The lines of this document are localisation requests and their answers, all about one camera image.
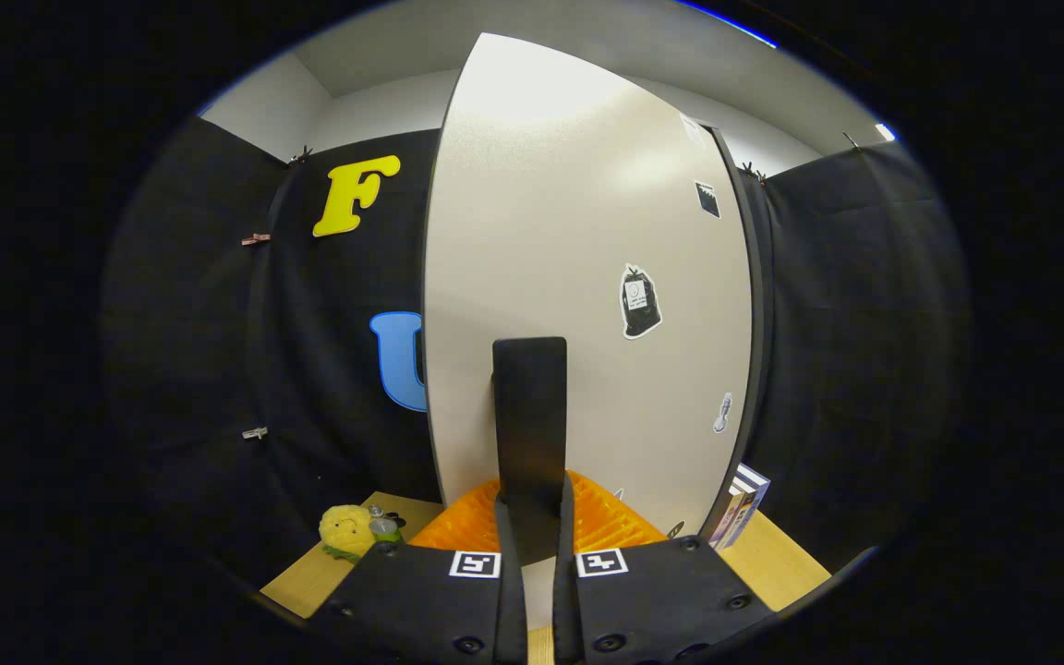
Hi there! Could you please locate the book with pale cover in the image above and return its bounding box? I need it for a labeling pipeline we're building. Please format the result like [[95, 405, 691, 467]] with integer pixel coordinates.
[[709, 490, 745, 551]]

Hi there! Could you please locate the black backdrop cloth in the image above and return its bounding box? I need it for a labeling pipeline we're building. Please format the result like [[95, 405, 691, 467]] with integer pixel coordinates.
[[100, 115, 972, 592]]

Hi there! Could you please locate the yellow plush toy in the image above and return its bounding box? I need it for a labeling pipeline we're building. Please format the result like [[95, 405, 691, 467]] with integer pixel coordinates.
[[319, 504, 376, 562]]

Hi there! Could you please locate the beige shoe cabinet door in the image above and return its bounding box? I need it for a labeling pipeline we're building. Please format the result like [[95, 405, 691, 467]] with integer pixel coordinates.
[[423, 32, 755, 631]]

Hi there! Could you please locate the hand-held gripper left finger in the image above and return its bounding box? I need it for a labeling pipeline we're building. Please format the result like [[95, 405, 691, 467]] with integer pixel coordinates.
[[306, 476, 530, 665]]

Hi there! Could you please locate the black door handle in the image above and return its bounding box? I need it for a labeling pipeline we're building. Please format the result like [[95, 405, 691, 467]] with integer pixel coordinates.
[[492, 337, 568, 566]]

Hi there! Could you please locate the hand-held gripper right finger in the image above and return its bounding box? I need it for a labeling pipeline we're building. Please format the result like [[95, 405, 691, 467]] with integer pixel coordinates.
[[552, 471, 778, 665]]

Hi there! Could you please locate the green drink bottle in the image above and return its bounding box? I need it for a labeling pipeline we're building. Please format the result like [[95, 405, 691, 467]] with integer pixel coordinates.
[[368, 504, 404, 544]]

